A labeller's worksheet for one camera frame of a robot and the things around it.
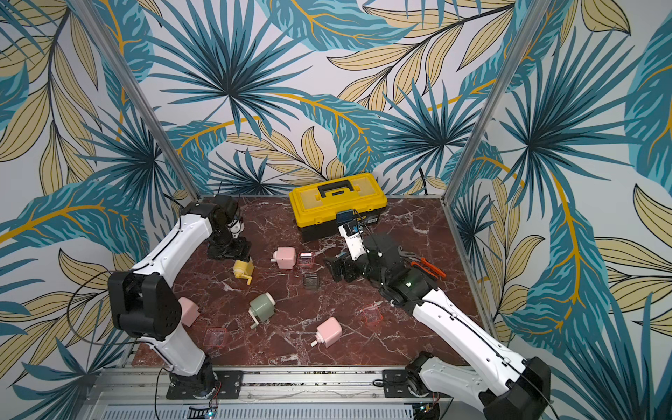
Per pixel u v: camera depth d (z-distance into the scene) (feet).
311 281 3.12
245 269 2.94
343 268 2.03
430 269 3.08
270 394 2.39
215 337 2.68
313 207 3.11
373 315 2.86
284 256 3.04
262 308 2.63
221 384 2.38
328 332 2.51
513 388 1.25
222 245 2.32
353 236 2.00
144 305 1.48
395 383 2.39
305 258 3.30
